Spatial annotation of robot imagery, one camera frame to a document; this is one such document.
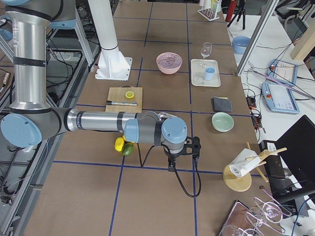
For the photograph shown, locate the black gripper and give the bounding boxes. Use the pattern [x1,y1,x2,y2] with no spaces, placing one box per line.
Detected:
[163,136,201,172]

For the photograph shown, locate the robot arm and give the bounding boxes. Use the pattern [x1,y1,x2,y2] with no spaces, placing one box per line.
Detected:
[0,0,201,172]

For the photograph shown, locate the blue plastic cup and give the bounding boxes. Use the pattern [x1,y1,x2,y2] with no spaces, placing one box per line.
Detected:
[204,66,215,81]

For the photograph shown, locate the pink bowl of ice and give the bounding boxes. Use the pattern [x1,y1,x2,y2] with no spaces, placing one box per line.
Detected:
[156,52,183,74]

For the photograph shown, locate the green lime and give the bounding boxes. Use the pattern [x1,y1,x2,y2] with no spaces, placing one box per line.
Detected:
[122,143,134,156]

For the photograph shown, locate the green ceramic bowl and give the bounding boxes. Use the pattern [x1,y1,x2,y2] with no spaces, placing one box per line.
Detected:
[212,112,234,132]

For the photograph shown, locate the wooden stand with base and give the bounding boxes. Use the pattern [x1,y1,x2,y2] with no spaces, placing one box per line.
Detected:
[222,143,287,192]

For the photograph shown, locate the grey folded cloth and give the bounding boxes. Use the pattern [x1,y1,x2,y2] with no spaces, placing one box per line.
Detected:
[211,97,233,112]

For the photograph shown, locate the lemon half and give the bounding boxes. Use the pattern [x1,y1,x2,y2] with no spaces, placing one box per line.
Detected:
[125,90,134,99]

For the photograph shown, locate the metal cylinder tool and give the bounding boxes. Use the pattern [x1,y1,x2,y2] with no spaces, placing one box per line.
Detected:
[106,100,137,106]

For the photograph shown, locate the wooden cutting board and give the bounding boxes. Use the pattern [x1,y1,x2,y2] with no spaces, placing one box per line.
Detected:
[105,87,142,113]

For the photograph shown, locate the cream serving tray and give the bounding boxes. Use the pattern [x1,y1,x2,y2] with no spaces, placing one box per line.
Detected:
[190,59,221,88]

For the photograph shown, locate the clear wine glass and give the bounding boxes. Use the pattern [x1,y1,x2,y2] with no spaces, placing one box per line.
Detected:
[198,42,212,67]

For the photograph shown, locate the near blue teach pendant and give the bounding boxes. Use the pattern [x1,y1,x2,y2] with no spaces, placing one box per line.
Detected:
[261,82,300,114]

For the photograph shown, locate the blue teach pendant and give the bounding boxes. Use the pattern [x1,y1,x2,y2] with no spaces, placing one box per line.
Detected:
[267,59,298,86]
[261,82,300,114]

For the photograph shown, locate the black monitor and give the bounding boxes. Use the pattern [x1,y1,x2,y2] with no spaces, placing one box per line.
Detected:
[265,115,315,203]

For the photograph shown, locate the blue bowl with fork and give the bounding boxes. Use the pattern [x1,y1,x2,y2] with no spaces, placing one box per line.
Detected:
[232,36,251,55]

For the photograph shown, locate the far blue teach pendant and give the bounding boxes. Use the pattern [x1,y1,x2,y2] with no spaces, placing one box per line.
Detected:
[267,59,298,86]

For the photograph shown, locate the black tripod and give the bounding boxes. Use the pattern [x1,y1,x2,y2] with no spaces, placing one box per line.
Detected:
[227,0,246,30]

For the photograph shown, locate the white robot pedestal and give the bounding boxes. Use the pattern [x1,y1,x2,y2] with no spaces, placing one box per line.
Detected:
[88,0,132,81]

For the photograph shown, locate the white wire cup rack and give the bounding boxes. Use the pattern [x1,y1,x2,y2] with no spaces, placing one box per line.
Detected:
[197,0,221,21]

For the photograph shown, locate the aluminium frame post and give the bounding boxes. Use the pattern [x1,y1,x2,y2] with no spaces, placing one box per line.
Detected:
[236,0,279,76]

